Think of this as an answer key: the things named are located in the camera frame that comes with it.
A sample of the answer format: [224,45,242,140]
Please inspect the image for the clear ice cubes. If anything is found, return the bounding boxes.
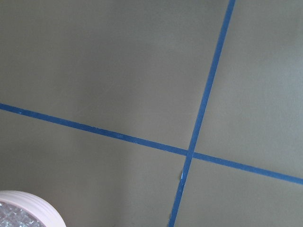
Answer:
[0,201,44,227]

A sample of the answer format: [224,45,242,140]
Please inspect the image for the pink bowl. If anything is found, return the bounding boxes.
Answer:
[0,191,66,227]

